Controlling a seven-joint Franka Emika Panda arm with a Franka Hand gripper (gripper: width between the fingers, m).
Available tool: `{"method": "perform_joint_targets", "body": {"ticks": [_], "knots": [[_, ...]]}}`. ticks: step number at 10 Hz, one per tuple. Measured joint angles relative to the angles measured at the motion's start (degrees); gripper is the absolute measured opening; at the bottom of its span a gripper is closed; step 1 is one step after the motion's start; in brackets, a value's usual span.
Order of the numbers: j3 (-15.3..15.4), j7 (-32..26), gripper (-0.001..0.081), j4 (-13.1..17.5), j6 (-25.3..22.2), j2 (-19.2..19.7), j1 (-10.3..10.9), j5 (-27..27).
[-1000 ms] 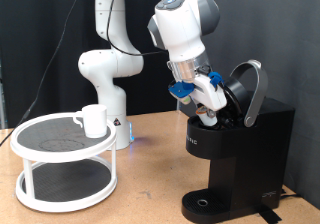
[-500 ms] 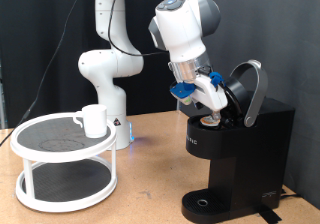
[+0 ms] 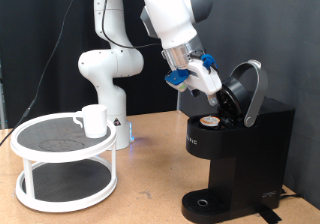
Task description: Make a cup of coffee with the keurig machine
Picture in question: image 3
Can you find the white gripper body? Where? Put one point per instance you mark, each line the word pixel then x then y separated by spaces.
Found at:
pixel 205 79

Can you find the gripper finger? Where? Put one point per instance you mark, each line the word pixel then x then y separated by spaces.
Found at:
pixel 195 92
pixel 213 100

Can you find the mint chocolate coffee pod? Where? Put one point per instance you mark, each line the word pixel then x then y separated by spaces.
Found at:
pixel 210 121

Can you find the black Keurig coffee machine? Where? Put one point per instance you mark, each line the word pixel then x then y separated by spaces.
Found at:
pixel 260 157

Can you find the white mug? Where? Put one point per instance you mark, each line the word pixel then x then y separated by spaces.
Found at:
pixel 95 120

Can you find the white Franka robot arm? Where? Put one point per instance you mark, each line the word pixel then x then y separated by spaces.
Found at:
pixel 173 14

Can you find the vertical metal pole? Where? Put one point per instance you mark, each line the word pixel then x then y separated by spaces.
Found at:
pixel 181 102

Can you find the black tape strip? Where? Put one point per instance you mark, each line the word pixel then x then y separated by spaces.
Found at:
pixel 270 215

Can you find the white two-tier turntable stand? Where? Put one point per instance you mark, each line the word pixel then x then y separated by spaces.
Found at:
pixel 63 184

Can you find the black backdrop curtain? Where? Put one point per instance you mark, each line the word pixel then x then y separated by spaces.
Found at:
pixel 43 17

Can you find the grey frame bar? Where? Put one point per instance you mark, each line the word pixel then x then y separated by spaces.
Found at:
pixel 2 110

